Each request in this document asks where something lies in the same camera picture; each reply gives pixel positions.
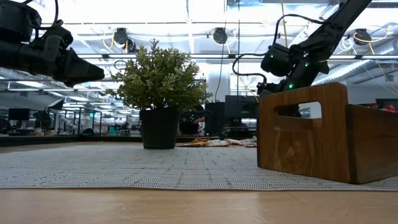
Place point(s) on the person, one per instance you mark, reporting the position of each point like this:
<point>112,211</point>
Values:
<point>236,126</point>
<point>188,127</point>

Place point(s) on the black monitor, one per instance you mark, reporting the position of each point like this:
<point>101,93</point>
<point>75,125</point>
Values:
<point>18,114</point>

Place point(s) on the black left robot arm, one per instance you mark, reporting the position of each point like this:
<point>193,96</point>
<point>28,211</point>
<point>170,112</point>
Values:
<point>15,18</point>

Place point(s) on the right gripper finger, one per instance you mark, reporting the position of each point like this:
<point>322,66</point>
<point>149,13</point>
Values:
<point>287,111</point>

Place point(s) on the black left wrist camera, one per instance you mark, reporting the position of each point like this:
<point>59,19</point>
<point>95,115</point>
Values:
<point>59,32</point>

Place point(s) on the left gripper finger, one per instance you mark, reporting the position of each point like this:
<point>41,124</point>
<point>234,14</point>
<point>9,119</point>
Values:
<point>99,75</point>
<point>74,68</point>

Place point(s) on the artificial green potted plant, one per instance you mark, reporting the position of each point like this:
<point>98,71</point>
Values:
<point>158,81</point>

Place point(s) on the black cabinet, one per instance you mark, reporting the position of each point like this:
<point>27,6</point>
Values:
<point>214,118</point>

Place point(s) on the silver ventilation duct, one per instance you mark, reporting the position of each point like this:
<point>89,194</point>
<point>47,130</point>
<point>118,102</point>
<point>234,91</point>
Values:
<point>348,71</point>

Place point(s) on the gold vanilla tea bag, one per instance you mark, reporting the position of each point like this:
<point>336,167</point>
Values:
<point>217,143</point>
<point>245,142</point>

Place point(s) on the wooden compartment tray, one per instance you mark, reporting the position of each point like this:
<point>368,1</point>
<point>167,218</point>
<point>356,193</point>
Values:
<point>304,149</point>

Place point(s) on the thin black vertical pole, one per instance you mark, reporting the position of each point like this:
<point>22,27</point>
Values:
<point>238,46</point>

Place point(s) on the grey woven placemat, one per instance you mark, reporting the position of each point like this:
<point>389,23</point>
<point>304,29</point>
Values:
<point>124,168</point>

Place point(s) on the black computer tower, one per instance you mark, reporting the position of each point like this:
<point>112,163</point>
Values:
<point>241,105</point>

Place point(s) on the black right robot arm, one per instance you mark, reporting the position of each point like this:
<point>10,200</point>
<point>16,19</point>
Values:
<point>329,31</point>

